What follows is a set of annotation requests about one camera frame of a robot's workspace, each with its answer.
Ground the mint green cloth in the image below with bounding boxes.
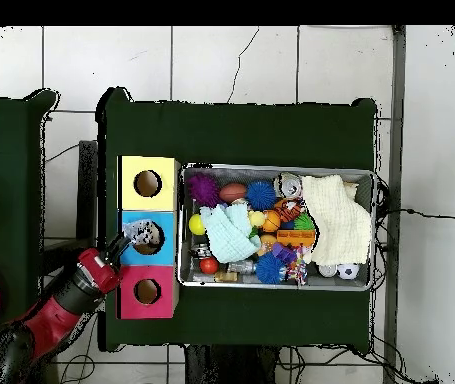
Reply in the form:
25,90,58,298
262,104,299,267
199,202,262,264

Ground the cream knitted cloth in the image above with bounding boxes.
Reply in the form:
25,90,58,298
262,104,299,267
298,174,373,267

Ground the wooden box with three holes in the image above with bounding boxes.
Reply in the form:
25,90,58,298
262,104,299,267
116,155,181,321

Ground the black stand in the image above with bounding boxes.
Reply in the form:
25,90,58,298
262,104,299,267
75,139,99,283

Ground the yellow ball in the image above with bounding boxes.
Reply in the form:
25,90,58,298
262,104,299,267
188,213,207,236

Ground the red ball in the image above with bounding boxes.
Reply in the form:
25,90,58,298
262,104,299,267
199,256,220,276

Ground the purple spiky ball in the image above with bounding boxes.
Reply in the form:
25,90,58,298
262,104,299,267
186,172,221,208

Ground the brown toy football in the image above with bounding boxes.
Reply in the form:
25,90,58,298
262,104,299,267
218,182,248,203

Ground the blue rubber koosh ball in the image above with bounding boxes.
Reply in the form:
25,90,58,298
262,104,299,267
245,180,278,211
254,252,288,285

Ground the orange toy basketball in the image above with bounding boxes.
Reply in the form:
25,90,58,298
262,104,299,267
261,208,282,233

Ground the dark green table cloth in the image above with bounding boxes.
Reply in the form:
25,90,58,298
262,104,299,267
0,88,61,347
96,86,379,355

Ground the dented white soda can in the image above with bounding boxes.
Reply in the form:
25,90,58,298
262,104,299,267
273,171,303,199

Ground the small soccer ball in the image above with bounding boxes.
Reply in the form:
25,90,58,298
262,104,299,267
336,262,361,280

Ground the grey metal bar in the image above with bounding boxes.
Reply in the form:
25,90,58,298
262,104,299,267
382,25,408,384

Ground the wire mesh bin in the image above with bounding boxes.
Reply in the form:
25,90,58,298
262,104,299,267
176,162,378,292

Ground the black cable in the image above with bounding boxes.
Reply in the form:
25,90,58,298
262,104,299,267
378,206,455,220

